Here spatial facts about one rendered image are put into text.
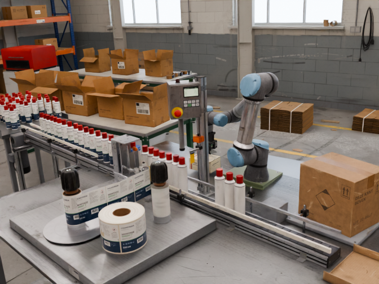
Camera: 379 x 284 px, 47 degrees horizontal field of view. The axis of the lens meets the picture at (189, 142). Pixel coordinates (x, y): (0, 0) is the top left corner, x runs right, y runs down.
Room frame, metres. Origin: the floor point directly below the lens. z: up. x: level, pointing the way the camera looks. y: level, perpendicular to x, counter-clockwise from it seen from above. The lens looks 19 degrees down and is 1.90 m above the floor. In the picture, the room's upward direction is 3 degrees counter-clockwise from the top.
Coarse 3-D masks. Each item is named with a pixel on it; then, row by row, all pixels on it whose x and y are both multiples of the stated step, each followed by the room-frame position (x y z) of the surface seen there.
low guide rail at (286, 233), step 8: (184, 192) 2.09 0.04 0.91; (200, 200) 2.00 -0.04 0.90; (208, 200) 1.98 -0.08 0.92; (224, 208) 1.88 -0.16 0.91; (240, 216) 1.81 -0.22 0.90; (248, 216) 1.79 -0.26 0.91; (264, 224) 1.72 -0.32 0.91; (280, 232) 1.65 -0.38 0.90; (288, 232) 1.63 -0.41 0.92; (296, 240) 1.60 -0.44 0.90; (304, 240) 1.57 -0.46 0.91; (320, 248) 1.52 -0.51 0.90; (328, 248) 1.50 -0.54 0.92
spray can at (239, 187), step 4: (236, 176) 1.87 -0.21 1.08; (240, 176) 1.87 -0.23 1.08; (236, 180) 1.87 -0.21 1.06; (240, 180) 1.86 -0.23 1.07; (236, 184) 1.87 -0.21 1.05; (240, 184) 1.86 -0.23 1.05; (244, 184) 1.87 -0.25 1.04; (236, 188) 1.86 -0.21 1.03; (240, 188) 1.85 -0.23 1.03; (244, 188) 1.86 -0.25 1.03; (236, 192) 1.86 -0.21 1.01; (240, 192) 1.85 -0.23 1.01; (244, 192) 1.86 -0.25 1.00; (236, 196) 1.86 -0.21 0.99; (240, 196) 1.85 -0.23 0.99; (244, 196) 1.86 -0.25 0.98; (236, 200) 1.86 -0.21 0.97; (240, 200) 1.85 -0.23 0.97; (244, 200) 1.86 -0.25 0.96; (236, 204) 1.86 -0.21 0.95; (240, 204) 1.85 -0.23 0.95; (244, 204) 1.86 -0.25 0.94; (236, 208) 1.86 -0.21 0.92; (240, 208) 1.85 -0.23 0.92; (244, 208) 1.86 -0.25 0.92; (240, 212) 1.85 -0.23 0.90; (244, 212) 1.86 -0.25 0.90
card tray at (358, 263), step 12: (360, 252) 1.57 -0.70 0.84; (372, 252) 1.53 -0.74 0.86; (348, 264) 1.50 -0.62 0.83; (360, 264) 1.49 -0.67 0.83; (372, 264) 1.49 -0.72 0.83; (324, 276) 1.41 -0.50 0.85; (336, 276) 1.38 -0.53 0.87; (348, 276) 1.42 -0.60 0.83; (360, 276) 1.42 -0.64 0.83; (372, 276) 1.41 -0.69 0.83
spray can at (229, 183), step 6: (228, 174) 1.90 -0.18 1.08; (228, 180) 1.91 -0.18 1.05; (234, 180) 1.92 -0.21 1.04; (228, 186) 1.90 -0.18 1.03; (234, 186) 1.90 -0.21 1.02; (228, 192) 1.90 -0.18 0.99; (234, 192) 1.90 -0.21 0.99; (228, 198) 1.90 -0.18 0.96; (234, 198) 1.90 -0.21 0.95; (228, 204) 1.90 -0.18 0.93; (234, 204) 1.90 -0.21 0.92
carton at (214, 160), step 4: (196, 156) 2.59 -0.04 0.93; (212, 156) 2.58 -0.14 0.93; (216, 156) 2.57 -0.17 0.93; (220, 156) 2.57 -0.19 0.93; (196, 160) 2.53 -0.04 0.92; (212, 160) 2.51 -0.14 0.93; (216, 160) 2.53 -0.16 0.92; (220, 160) 2.57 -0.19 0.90; (192, 164) 2.55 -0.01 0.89; (196, 164) 2.54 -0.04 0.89; (212, 164) 2.49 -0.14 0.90; (216, 164) 2.53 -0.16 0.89; (220, 164) 2.57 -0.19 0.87; (192, 168) 2.55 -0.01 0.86; (196, 168) 2.54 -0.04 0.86; (212, 168) 2.49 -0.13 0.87; (216, 168) 2.53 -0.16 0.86
